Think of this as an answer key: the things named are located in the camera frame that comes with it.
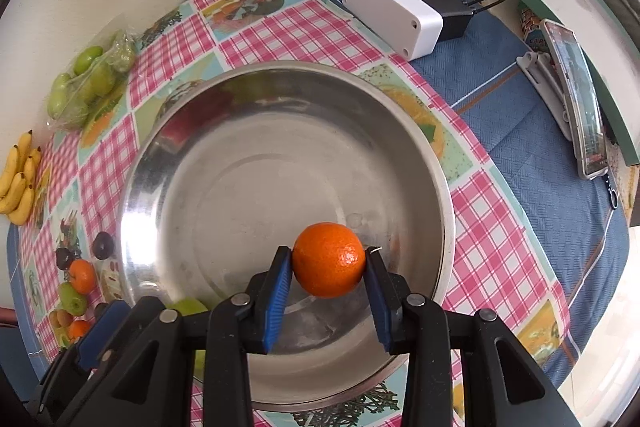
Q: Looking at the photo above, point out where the orange tangerine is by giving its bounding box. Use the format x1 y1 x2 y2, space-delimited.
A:
292 222 366 299
67 259 98 296
66 320 92 343

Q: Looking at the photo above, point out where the green mango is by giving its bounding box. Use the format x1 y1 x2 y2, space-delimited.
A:
58 282 88 317

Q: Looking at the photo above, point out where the brown kiwi fruit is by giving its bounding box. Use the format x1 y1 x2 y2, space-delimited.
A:
49 309 74 329

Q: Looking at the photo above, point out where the dark plum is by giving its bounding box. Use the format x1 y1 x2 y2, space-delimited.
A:
91 231 115 260
55 247 75 271

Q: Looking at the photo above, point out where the green round fruit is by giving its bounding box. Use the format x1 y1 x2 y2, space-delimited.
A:
168 297 209 383

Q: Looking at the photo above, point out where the clear tray of green fruits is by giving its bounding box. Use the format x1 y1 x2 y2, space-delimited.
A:
46 29 138 130

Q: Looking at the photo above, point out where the pink checkered tablecloth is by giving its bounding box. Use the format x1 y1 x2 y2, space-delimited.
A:
21 0 576 426

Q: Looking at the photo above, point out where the yellow banana bunch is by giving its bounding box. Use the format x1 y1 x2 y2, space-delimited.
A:
0 129 42 227

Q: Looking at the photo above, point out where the large steel basin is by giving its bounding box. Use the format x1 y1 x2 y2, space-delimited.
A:
117 60 456 413

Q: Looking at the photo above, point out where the smartphone in clear case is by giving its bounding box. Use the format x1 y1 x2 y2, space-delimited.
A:
541 20 608 180

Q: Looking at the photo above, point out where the white phone stand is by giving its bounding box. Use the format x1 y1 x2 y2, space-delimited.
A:
516 51 573 142

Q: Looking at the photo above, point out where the green framed whiteboard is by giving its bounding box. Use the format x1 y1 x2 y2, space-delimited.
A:
521 0 639 166

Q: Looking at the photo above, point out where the white plastic box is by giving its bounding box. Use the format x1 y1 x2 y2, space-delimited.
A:
342 0 444 61

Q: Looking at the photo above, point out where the black power adapter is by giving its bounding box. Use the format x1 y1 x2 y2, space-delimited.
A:
422 0 474 41

